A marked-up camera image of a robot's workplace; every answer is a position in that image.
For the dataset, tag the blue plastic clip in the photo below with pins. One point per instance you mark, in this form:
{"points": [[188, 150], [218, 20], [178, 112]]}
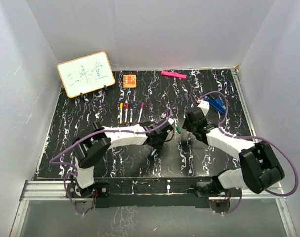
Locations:
{"points": [[216, 103]]}

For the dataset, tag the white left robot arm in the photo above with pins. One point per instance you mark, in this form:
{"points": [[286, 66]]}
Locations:
{"points": [[90, 149]]}

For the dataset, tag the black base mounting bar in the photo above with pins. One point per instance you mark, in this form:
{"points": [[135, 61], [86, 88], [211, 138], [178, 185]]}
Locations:
{"points": [[149, 192]]}

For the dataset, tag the red white pen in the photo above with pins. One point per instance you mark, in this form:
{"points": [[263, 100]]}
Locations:
{"points": [[126, 114]]}

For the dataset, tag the pink plastic clip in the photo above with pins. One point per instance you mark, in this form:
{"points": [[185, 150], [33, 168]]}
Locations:
{"points": [[173, 74]]}

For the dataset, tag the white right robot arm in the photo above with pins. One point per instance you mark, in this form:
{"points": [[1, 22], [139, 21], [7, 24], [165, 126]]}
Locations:
{"points": [[259, 166]]}

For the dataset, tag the blue white pen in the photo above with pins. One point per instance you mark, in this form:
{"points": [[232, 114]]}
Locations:
{"points": [[131, 117]]}

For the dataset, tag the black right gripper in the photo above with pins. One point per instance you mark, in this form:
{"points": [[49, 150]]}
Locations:
{"points": [[186, 126]]}

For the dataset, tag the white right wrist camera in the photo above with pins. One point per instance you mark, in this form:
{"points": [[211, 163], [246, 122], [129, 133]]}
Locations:
{"points": [[204, 106]]}

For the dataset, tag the small whiteboard with writing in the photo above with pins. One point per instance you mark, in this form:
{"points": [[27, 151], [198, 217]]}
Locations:
{"points": [[86, 74]]}

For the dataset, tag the orange card pack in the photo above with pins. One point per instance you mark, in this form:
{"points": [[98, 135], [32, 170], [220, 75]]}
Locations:
{"points": [[129, 81]]}

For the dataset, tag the purple white pen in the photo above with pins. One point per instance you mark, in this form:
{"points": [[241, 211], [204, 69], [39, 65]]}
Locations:
{"points": [[140, 114]]}

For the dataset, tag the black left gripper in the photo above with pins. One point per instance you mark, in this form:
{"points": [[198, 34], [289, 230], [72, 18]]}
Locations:
{"points": [[160, 146]]}

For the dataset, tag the green pen cap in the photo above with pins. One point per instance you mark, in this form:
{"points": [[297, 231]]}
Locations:
{"points": [[178, 130]]}

